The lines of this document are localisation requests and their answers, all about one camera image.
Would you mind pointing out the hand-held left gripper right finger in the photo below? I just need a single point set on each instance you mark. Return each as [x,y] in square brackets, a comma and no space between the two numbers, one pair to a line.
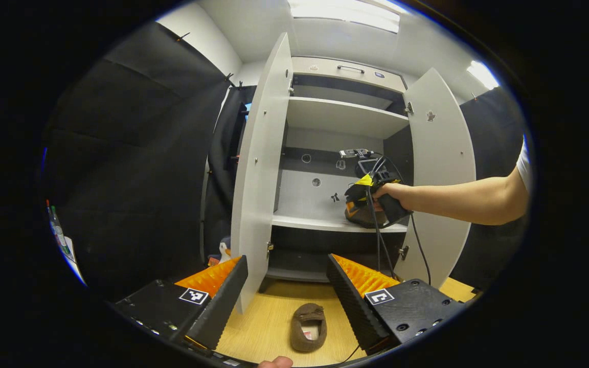
[353,301]

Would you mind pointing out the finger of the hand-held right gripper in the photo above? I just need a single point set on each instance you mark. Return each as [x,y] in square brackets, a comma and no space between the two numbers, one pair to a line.
[357,197]

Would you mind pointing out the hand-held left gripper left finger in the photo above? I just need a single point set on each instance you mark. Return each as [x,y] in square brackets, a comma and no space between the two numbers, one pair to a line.
[223,301]

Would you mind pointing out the brown shoe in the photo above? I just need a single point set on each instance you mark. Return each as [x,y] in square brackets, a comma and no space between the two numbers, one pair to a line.
[307,319]
[363,221]

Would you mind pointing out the white shoe cabinet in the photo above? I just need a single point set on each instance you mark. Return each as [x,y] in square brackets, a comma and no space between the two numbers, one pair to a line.
[345,117]

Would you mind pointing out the white cabinet door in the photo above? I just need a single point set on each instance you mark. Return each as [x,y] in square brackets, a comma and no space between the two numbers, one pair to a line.
[443,148]
[261,179]

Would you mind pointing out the small plush toy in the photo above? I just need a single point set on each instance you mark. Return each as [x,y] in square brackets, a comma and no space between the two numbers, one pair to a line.
[223,250]

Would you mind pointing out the small ceiling light panel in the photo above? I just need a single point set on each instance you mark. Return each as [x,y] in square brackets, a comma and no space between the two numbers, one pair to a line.
[482,74]

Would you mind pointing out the large ceiling light panel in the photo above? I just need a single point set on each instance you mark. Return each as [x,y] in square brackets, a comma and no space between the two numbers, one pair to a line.
[345,15]

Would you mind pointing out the white T-shirt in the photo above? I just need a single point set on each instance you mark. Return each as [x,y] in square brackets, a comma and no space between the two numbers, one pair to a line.
[525,163]

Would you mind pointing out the black backdrop cloth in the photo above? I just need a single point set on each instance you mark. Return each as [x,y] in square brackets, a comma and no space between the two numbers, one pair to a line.
[136,168]

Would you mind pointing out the clear plastic bottle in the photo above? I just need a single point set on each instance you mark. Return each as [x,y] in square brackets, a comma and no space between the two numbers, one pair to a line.
[59,232]

